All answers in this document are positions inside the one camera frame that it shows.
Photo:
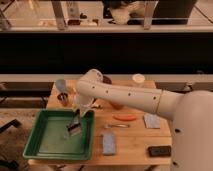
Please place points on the blue sponge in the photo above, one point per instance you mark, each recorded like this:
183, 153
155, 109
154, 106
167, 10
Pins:
108, 143

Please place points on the black rectangular sponge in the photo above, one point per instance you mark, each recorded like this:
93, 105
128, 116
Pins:
159, 151

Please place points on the white lidded cup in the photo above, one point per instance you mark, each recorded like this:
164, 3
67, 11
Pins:
138, 80

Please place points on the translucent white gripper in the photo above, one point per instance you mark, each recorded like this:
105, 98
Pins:
82, 103

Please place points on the black handled brush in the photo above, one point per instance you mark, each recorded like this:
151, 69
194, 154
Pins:
74, 127

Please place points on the blue cup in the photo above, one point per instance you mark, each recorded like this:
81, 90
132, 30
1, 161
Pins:
61, 85

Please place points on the grey blue cloth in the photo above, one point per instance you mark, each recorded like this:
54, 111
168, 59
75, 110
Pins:
151, 121

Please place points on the small metal cup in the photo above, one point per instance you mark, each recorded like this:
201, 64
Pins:
63, 99

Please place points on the green plastic tray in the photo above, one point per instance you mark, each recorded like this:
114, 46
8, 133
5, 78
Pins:
50, 140

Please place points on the purple bowl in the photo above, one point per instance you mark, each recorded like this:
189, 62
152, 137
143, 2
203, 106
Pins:
107, 80

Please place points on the red bowl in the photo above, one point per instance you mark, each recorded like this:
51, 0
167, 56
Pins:
116, 105

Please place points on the metal fork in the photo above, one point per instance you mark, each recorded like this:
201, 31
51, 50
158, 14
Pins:
116, 125

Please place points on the orange carrot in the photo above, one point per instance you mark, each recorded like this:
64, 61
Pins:
125, 118

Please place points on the yellow banana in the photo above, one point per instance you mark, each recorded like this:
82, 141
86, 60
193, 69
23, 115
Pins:
96, 106

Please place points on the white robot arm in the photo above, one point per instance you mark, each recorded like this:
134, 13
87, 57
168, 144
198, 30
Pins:
191, 115

